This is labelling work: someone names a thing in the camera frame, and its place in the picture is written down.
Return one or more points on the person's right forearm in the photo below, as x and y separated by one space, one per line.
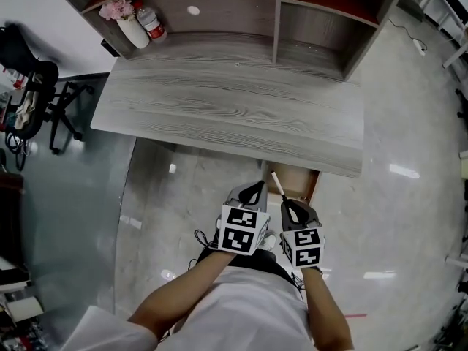
325 313

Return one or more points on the white power strip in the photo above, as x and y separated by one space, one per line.
419 46

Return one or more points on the grey wooden shelf hutch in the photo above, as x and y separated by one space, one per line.
226 20

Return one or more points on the person's white shoe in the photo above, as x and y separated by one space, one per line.
269 239

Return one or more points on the person's white shirt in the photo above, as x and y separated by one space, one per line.
237 316

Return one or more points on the black office chair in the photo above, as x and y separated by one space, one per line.
40 75

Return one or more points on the white ceramic vase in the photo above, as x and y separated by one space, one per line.
133 33

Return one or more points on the red floor tape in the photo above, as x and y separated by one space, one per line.
354 315

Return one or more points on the person's black trousers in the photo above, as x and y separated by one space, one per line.
256 260

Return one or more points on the long white table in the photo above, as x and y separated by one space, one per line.
457 53

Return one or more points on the white marker pen black cap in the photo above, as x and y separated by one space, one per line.
276 183

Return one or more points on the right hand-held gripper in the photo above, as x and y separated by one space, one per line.
303 247

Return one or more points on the black box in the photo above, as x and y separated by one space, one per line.
109 48

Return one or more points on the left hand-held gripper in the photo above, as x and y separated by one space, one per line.
241 230

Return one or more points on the grey wooden desk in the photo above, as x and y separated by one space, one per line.
226 112

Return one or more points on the pink flower bunch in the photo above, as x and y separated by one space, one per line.
117 9

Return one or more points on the wooden drawer with white front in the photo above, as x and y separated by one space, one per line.
296 181

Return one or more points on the dark wooden cabinet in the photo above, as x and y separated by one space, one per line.
11 214

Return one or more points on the clear bottle with red label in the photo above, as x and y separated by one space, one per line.
151 22

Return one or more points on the person's left forearm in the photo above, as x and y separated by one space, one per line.
175 298

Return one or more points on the stack of papers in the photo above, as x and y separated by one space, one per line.
22 305

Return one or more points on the beige cloth bag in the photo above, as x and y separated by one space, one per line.
25 110

